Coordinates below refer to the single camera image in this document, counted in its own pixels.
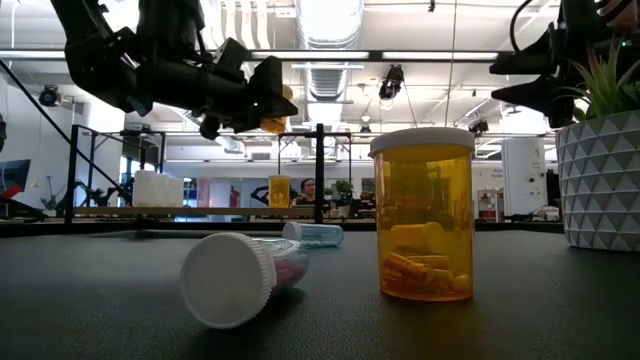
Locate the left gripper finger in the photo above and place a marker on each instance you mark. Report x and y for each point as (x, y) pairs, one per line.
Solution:
(267, 92)
(245, 122)

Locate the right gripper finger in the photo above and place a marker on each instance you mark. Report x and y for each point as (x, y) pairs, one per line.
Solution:
(535, 57)
(545, 95)

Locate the orange medicine bottle white cap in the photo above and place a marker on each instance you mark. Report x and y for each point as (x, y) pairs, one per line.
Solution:
(279, 192)
(425, 215)
(274, 125)

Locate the red medicine bottle white cap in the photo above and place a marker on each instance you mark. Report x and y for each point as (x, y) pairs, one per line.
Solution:
(234, 197)
(227, 280)

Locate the clear medicine bottle white cap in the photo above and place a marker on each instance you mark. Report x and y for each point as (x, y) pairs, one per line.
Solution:
(161, 190)
(142, 187)

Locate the blue medicine bottle white cap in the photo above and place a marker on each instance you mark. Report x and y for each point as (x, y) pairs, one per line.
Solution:
(320, 235)

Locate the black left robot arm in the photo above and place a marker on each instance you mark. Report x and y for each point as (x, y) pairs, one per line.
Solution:
(100, 70)

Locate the light wooden shelf black posts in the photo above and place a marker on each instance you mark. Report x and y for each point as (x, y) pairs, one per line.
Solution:
(200, 211)

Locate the black ceiling spotlight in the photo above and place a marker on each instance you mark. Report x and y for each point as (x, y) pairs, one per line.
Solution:
(391, 82)
(50, 95)
(477, 126)

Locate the person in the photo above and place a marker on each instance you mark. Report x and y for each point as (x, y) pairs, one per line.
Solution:
(307, 190)

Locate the white geometric pot green plant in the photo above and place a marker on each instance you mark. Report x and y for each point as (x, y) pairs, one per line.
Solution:
(600, 190)

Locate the green potted plant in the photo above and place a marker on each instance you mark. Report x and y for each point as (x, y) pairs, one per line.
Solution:
(344, 190)

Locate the rack with red bins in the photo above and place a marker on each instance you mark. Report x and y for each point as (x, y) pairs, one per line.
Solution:
(490, 202)

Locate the blue-screen monitor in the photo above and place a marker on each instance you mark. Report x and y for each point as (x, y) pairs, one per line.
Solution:
(15, 172)

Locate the black table mat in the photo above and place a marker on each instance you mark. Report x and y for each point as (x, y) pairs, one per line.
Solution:
(100, 300)

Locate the silver air duct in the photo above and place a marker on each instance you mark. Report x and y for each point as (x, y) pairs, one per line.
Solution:
(327, 82)

